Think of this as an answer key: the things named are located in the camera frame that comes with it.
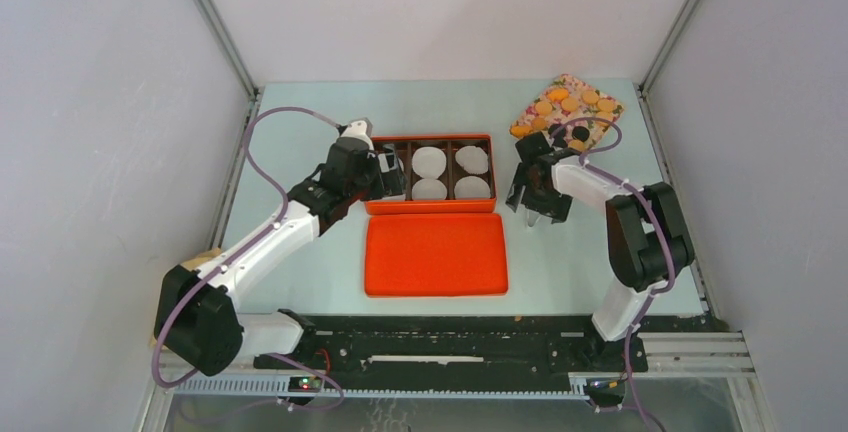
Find metal tongs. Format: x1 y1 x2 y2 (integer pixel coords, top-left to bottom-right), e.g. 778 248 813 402
525 210 541 227

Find black sandwich cookie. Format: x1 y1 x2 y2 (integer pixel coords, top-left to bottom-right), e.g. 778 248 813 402
548 124 567 148
571 126 591 143

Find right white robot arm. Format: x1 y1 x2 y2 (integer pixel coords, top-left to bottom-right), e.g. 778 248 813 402
506 132 696 370

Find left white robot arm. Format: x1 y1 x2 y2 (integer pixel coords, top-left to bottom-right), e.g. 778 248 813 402
154 138 406 376

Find white paper cup top-middle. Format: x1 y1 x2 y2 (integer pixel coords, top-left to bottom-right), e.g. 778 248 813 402
411 146 447 179

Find white paper cup bottom-middle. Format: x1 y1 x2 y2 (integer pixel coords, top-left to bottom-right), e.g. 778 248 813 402
411 178 448 201

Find orange cookie tin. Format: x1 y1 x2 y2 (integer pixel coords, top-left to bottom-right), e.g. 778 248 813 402
365 134 497 216

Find white paper cup bottom-right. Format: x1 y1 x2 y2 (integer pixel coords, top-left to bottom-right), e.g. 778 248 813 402
454 176 491 200

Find white paper cup top-right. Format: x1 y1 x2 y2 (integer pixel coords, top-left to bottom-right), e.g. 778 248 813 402
454 145 490 175

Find orange tin lid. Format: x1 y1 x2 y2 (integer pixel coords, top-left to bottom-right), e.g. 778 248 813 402
364 213 509 298

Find floral tray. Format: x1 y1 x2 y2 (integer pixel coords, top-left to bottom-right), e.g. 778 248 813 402
509 74 625 152

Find yellow cloth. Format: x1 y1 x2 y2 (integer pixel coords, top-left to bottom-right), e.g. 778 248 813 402
180 247 222 271

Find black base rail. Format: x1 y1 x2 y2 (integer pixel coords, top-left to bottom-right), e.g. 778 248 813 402
290 315 648 393

